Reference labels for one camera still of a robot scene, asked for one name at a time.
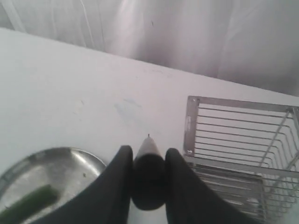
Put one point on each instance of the white backdrop curtain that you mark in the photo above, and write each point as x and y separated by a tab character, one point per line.
250	42

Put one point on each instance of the wire metal utensil rack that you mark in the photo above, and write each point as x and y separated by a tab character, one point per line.
248	153

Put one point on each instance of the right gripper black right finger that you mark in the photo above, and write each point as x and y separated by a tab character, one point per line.
191	201

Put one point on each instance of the black kitchen knife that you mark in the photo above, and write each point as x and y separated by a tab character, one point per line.
149	177

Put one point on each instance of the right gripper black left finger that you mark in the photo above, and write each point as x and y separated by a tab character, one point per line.
104	201

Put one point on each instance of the round steel plate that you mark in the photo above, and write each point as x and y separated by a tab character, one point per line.
66	169

